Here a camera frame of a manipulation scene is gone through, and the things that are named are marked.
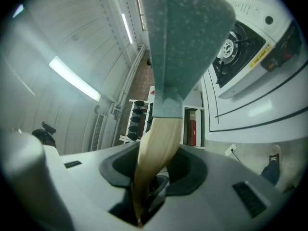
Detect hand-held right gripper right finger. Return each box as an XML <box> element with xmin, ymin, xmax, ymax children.
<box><xmin>154</xmin><ymin>144</ymin><xmax>287</xmax><ymax>231</ymax></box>

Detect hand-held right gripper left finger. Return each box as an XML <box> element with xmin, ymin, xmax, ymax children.
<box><xmin>59</xmin><ymin>142</ymin><xmax>141</xmax><ymax>231</ymax></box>

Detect portable gas stove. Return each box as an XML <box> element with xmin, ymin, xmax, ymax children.
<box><xmin>211</xmin><ymin>0</ymin><xmax>304</xmax><ymax>100</ymax></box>

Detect pale green square pan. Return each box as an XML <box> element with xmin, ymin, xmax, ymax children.
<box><xmin>131</xmin><ymin>0</ymin><xmax>237</xmax><ymax>228</ymax></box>

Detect red cardboard box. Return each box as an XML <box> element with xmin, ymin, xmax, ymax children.
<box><xmin>185</xmin><ymin>108</ymin><xmax>197</xmax><ymax>146</ymax></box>

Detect white shelving unit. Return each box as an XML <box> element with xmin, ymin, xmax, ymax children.
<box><xmin>119</xmin><ymin>99</ymin><xmax>205</xmax><ymax>150</ymax></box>

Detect group of black bags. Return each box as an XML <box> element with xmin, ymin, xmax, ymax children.
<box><xmin>127</xmin><ymin>100</ymin><xmax>154</xmax><ymax>141</ymax></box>

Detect white table black lines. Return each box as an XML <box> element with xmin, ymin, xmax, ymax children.
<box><xmin>201</xmin><ymin>0</ymin><xmax>308</xmax><ymax>144</ymax></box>

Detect person's leg dark trousers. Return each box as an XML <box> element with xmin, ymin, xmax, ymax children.
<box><xmin>260</xmin><ymin>160</ymin><xmax>282</xmax><ymax>186</ymax></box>

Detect person's beige shoe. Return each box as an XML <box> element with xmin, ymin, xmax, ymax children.
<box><xmin>267</xmin><ymin>144</ymin><xmax>282</xmax><ymax>165</ymax></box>

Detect long ceiling light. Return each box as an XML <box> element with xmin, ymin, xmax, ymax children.
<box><xmin>49</xmin><ymin>55</ymin><xmax>102</xmax><ymax>103</ymax></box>
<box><xmin>121</xmin><ymin>13</ymin><xmax>133</xmax><ymax>45</ymax></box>
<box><xmin>12</xmin><ymin>3</ymin><xmax>25</xmax><ymax>19</ymax></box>

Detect white wall vent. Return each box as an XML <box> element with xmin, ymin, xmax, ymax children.
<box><xmin>90</xmin><ymin>113</ymin><xmax>106</xmax><ymax>152</ymax></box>

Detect black power cable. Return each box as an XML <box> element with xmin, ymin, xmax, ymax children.
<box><xmin>231</xmin><ymin>150</ymin><xmax>242</xmax><ymax>164</ymax></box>

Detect black head-mounted camera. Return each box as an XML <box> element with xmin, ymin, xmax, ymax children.
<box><xmin>41</xmin><ymin>121</ymin><xmax>57</xmax><ymax>135</ymax></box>

